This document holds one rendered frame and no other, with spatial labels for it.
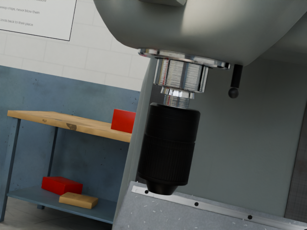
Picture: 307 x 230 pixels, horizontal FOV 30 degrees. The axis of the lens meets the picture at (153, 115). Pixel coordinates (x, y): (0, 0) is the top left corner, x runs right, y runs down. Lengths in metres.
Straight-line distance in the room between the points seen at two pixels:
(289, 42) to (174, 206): 0.39
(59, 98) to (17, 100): 0.44
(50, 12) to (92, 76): 0.73
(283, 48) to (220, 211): 0.35
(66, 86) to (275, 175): 4.47
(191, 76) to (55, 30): 4.90
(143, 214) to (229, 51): 0.49
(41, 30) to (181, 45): 5.02
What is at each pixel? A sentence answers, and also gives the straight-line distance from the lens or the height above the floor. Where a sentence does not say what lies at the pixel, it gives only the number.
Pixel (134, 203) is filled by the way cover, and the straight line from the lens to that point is 0.92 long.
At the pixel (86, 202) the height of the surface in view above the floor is 0.27.
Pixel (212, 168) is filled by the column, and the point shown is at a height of 1.17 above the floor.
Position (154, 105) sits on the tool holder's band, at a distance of 0.51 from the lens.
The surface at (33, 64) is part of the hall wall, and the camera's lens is 5.46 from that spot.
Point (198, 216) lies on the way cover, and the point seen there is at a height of 1.09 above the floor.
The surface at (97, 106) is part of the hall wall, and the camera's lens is 5.13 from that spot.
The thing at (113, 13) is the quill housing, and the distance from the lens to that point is 0.47.
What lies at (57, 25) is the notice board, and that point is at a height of 1.66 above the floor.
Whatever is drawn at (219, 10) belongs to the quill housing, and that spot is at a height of 1.34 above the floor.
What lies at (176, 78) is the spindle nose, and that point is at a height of 1.29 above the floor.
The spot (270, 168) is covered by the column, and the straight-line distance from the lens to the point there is 0.88.
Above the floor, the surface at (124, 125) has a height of 0.93.
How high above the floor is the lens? 1.28
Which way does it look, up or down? 3 degrees down
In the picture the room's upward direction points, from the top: 10 degrees clockwise
